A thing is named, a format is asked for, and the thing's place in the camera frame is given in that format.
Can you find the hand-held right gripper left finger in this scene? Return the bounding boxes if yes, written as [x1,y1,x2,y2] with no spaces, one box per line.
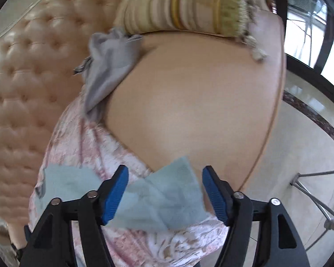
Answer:
[24,165,129,267]

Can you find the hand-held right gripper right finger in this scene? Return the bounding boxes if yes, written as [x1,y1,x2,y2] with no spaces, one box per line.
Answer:
[202,165,312,267]

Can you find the light blue shirt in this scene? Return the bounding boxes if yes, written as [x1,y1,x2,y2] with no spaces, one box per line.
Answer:
[35,156,212,232]

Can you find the pink floral blanket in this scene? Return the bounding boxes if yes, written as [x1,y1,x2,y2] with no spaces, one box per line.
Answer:
[29,86,230,267]

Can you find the metal stand legs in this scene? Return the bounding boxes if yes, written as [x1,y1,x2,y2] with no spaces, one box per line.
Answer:
[289,171,334,233]

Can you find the crumpled grey garment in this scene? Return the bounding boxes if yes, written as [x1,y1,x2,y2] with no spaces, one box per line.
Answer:
[74,28,144,120]

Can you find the black framed glass door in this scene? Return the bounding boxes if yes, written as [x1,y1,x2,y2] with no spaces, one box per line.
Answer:
[273,0,334,105]

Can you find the striped fringed cushion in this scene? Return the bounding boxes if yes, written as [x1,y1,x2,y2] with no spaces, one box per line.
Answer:
[113,0,269,62]

